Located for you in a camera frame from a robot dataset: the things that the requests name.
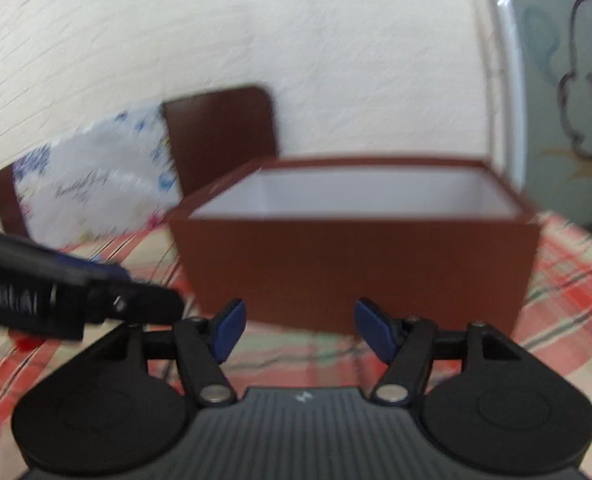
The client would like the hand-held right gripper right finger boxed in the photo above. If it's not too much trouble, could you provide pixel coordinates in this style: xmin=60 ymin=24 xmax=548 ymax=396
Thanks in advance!
xmin=354 ymin=299 xmax=527 ymax=407

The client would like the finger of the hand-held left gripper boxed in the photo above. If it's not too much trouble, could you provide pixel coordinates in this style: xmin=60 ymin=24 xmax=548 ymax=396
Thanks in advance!
xmin=51 ymin=255 xmax=133 ymax=285
xmin=87 ymin=280 xmax=185 ymax=327

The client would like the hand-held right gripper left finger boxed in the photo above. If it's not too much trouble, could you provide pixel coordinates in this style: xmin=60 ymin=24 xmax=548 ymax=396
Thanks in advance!
xmin=76 ymin=299 xmax=249 ymax=407

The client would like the brown cardboard box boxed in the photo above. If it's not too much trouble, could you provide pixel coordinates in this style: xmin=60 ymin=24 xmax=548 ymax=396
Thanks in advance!
xmin=168 ymin=157 xmax=542 ymax=338

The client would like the floral plastic cover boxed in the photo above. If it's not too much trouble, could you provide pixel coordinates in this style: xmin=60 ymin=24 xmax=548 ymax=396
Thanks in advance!
xmin=11 ymin=100 xmax=183 ymax=248

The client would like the plaid tablecloth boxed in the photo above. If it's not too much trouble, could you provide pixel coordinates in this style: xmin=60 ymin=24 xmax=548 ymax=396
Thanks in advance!
xmin=0 ymin=210 xmax=592 ymax=480

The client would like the cartoon painted panel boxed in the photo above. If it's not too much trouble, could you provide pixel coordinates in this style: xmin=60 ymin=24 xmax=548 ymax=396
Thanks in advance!
xmin=513 ymin=0 xmax=592 ymax=241

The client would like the white frame post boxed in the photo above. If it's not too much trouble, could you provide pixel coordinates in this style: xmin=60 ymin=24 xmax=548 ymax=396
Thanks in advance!
xmin=478 ymin=0 xmax=527 ymax=196

